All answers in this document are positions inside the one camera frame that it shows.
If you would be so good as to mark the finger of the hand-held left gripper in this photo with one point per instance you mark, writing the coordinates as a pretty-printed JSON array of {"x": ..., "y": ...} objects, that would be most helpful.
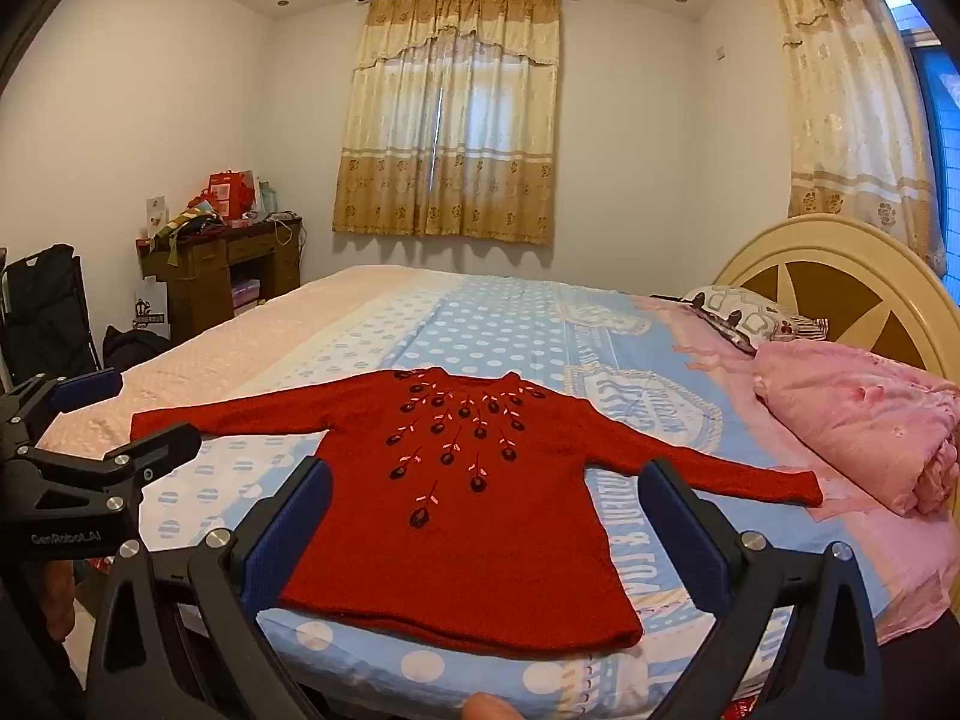
[
  {"x": 86, "y": 388},
  {"x": 142, "y": 457}
]

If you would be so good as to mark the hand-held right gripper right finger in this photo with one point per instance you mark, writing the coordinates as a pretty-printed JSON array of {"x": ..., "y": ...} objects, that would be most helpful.
[{"x": 686, "y": 540}]

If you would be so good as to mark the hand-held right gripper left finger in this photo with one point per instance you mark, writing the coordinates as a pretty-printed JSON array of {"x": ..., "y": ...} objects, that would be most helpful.
[{"x": 289, "y": 540}]

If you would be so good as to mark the red knitted sweater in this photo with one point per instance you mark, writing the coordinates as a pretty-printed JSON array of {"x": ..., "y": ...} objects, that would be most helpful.
[{"x": 487, "y": 540}]

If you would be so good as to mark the person's right hand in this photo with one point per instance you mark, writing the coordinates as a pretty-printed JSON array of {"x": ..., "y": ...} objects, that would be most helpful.
[{"x": 487, "y": 709}]

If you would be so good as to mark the black bag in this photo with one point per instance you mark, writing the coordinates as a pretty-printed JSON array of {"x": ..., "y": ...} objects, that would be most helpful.
[{"x": 131, "y": 349}]

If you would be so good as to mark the black folding chair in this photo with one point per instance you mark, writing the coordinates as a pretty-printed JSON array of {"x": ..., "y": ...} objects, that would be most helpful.
[{"x": 45, "y": 315}]

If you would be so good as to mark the white paper bag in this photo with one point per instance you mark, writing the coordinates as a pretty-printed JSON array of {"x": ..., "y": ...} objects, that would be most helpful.
[{"x": 150, "y": 311}]

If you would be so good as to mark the pale pink bedspread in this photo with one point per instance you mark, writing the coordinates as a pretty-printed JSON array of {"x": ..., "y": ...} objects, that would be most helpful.
[{"x": 247, "y": 337}]

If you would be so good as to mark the brown wooden desk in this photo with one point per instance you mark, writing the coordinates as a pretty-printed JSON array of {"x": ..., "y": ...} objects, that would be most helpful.
[{"x": 202, "y": 277}]

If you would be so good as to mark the white greeting card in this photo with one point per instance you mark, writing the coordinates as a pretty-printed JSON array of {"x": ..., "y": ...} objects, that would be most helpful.
[{"x": 157, "y": 214}]

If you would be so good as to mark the pink folded quilt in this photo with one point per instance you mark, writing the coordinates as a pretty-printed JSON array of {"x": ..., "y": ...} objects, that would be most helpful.
[{"x": 862, "y": 412}]

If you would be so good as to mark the patterned pillow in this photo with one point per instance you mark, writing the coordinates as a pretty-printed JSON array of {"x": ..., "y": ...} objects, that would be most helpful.
[{"x": 739, "y": 315}]

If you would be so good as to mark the red bag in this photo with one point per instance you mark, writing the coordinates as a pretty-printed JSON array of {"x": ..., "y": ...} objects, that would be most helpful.
[{"x": 232, "y": 191}]

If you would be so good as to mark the bed with polka-dot sheet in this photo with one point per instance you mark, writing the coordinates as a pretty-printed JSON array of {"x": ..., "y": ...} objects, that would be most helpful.
[{"x": 510, "y": 330}]

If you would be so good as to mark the cream wooden headboard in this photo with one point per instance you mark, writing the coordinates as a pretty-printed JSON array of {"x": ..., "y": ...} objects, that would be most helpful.
[{"x": 825, "y": 240}]

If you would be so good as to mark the beige floral curtain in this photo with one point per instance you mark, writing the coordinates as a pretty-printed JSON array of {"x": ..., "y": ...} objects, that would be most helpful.
[
  {"x": 450, "y": 127},
  {"x": 847, "y": 127}
]

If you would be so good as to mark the window with blue mesh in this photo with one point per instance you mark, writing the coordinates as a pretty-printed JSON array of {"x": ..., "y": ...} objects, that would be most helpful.
[{"x": 941, "y": 90}]

